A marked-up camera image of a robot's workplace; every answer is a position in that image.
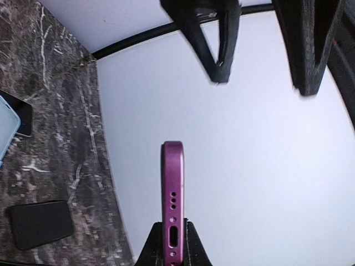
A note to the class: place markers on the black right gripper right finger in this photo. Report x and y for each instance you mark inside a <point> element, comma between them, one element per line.
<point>194,252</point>

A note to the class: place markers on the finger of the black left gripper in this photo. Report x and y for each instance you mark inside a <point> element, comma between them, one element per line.
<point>211,28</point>
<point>308,29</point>

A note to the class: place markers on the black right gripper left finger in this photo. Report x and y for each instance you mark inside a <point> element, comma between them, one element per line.
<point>152,252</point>

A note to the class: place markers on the purple phone case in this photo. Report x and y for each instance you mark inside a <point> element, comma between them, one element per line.
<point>172,202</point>

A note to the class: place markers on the light blue phone case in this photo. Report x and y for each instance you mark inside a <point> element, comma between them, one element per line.
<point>10,123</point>

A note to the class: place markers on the silver edged phone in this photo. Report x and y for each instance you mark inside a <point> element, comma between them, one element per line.
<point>24,111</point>

